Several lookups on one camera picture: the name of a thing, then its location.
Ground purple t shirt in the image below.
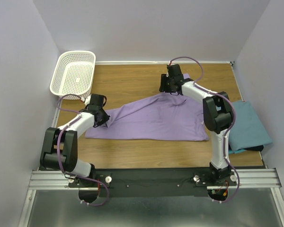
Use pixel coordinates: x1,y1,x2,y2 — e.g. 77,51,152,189
84,73,210,142

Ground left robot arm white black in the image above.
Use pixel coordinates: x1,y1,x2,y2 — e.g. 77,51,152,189
40,94,110,187

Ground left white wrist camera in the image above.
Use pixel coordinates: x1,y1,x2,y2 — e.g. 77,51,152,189
81,95,91,105

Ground folded teal t shirt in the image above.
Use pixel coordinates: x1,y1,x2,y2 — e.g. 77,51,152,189
229,101,273,150

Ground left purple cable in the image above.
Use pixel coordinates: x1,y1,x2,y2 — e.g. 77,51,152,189
56,94,109,207

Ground white plastic laundry basket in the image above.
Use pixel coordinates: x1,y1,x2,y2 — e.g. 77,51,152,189
50,51,96,100

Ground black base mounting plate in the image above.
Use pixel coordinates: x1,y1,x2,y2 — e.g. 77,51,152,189
68,167,236,202

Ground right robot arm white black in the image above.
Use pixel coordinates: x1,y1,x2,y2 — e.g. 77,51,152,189
159,64,236,183

